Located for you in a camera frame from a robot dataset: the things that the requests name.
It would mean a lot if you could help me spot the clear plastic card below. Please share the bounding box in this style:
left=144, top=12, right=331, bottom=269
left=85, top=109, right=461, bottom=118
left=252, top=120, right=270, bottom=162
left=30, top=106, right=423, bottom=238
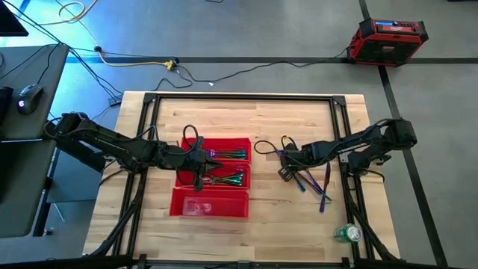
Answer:
left=181, top=197, right=214, bottom=217

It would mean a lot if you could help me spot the red plastic bin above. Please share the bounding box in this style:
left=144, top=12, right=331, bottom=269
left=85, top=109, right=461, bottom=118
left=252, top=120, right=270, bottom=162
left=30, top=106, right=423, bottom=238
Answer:
left=169, top=186, right=250, bottom=219
left=180, top=136, right=252, bottom=164
left=174, top=161, right=252, bottom=191

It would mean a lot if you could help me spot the dark grey side table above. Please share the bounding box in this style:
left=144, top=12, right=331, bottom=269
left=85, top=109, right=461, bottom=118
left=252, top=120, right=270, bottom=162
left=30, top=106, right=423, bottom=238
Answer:
left=0, top=138, right=58, bottom=239

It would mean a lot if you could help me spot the short black floor cable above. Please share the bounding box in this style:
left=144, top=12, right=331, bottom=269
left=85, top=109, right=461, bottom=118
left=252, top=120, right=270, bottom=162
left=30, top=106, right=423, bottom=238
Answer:
left=152, top=66, right=194, bottom=93

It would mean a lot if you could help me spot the grey desk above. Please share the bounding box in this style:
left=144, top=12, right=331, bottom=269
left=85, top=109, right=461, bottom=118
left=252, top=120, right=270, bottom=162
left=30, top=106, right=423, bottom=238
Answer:
left=0, top=43, right=71, bottom=141

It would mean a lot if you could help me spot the green soda can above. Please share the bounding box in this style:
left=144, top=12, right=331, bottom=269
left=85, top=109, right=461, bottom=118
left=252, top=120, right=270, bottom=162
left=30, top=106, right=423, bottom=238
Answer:
left=334, top=223, right=363, bottom=244

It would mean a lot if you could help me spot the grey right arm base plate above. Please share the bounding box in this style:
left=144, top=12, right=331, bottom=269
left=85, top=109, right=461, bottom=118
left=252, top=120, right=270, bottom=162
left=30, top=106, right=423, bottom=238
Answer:
left=338, top=150, right=393, bottom=167

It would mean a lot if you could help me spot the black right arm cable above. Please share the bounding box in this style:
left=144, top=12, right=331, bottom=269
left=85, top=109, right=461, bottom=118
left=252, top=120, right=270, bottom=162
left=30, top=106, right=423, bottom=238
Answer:
left=253, top=134, right=299, bottom=158

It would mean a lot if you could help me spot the iridescent spoon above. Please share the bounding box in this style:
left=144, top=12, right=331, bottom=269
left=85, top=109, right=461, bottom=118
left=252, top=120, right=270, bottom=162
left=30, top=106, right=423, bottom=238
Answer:
left=204, top=176, right=244, bottom=186
left=204, top=177, right=243, bottom=187
left=208, top=171, right=246, bottom=181

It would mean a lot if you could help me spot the red black jobsite radio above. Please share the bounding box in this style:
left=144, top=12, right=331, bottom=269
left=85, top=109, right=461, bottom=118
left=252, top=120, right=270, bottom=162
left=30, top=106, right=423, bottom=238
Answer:
left=346, top=17, right=430, bottom=68

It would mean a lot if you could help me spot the grey desk base plate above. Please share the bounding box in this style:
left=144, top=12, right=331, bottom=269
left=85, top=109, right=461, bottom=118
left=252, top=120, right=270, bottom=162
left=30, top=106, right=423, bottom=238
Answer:
left=46, top=149, right=109, bottom=205

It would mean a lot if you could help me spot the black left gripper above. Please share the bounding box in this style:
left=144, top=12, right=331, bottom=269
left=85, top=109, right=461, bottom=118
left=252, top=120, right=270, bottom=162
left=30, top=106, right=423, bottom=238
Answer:
left=164, top=137, right=224, bottom=191

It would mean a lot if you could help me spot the black radio power cable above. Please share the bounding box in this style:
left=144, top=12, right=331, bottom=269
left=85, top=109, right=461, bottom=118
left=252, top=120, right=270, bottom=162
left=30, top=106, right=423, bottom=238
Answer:
left=175, top=47, right=350, bottom=84

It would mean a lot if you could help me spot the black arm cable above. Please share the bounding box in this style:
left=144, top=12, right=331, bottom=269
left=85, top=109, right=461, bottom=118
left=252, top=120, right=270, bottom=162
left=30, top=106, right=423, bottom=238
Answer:
left=181, top=124, right=200, bottom=155
left=253, top=134, right=299, bottom=158

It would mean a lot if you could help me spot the pile of metal spoons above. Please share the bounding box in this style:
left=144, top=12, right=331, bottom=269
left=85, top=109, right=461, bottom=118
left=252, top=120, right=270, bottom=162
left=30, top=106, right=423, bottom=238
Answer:
left=205, top=173, right=246, bottom=184

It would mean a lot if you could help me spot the black keyboard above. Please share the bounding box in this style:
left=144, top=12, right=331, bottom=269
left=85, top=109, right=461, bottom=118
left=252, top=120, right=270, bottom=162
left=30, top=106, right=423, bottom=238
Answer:
left=0, top=85, right=14, bottom=126

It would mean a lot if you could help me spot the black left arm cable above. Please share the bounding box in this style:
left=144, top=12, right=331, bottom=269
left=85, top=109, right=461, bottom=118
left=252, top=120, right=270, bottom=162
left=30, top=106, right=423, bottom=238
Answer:
left=181, top=124, right=200, bottom=155

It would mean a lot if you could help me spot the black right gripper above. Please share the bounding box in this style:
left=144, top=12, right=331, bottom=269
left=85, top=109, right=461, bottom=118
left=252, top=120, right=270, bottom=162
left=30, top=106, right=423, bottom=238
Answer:
left=278, top=144, right=313, bottom=183

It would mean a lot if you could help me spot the black mouse cable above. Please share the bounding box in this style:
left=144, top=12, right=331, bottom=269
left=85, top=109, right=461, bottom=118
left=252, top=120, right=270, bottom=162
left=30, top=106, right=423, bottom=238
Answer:
left=35, top=41, right=63, bottom=86

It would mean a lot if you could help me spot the cream yellow extension cord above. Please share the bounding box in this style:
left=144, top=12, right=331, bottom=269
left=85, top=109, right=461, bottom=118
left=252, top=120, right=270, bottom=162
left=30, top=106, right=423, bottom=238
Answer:
left=39, top=0, right=177, bottom=72

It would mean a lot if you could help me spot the black computer mouse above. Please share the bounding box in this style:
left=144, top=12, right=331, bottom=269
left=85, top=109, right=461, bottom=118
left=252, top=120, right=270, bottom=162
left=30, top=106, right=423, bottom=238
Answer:
left=16, top=82, right=45, bottom=115

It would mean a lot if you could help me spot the black monitor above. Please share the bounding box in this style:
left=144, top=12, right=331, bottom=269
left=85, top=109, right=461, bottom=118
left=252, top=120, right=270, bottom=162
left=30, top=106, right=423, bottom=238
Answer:
left=0, top=0, right=30, bottom=37

